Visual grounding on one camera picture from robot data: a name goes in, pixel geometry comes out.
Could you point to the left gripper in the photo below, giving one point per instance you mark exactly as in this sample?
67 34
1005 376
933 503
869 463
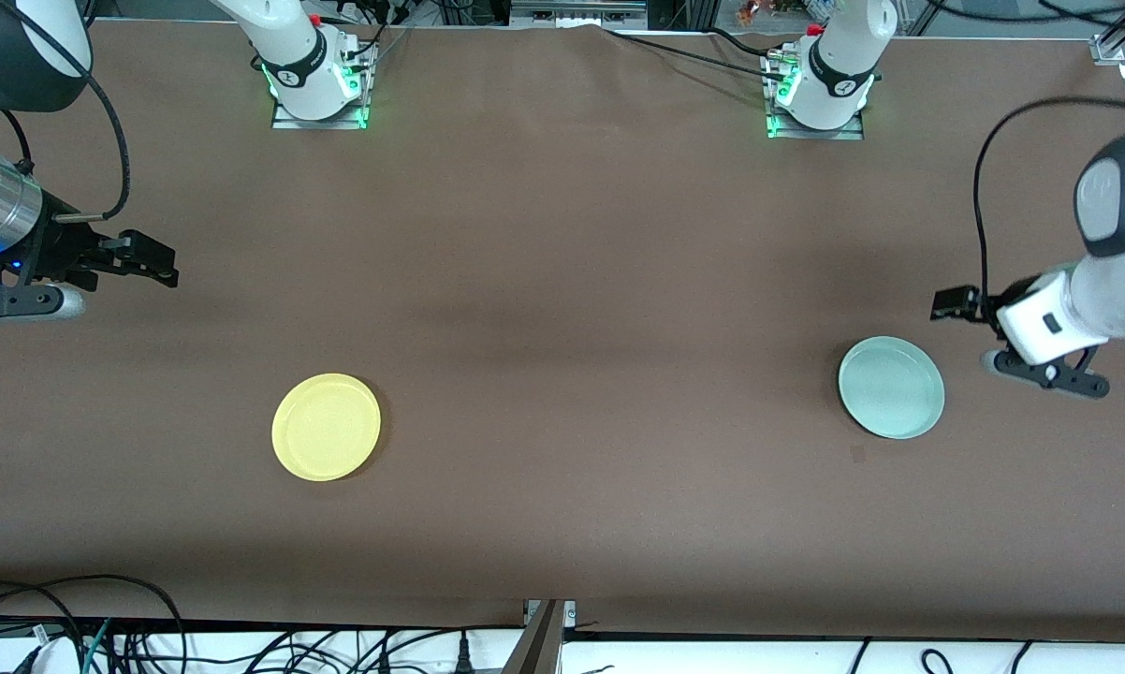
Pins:
982 306

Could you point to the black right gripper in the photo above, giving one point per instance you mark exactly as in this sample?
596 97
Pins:
60 248

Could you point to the pale green plate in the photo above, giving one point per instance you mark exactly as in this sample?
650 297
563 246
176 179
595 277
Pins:
891 388

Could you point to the yellow plate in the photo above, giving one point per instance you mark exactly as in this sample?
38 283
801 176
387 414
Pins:
327 427

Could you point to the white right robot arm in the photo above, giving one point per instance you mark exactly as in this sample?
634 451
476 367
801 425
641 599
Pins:
291 37

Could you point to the brown table cover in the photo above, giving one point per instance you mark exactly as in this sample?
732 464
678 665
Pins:
562 281

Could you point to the black power plug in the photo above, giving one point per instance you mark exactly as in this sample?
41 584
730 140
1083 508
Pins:
463 655

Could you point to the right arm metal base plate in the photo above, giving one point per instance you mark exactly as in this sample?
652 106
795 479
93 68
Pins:
286 120

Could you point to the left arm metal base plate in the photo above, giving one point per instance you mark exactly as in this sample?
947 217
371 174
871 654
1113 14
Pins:
848 133

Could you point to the small metal table bracket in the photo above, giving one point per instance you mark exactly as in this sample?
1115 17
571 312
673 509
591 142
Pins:
570 610

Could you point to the dark aluminium frame beam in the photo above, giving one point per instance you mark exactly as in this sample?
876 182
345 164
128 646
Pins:
536 646

